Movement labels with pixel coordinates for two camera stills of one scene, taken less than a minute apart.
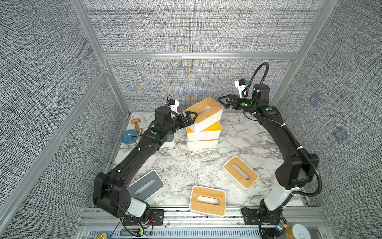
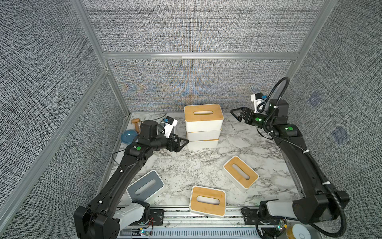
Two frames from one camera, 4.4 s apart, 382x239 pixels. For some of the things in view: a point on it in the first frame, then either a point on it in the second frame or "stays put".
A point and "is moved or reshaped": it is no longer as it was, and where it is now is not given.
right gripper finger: [231, 100] to [244, 113]
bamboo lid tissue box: [239, 173] stays put
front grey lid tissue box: [146, 186] stays put
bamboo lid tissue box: [210, 112] is moved or reshaped
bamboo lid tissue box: [208, 201] stays put
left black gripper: [189, 122] to [177, 148]
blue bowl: [126, 136] stays put
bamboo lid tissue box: [202, 144] stays put
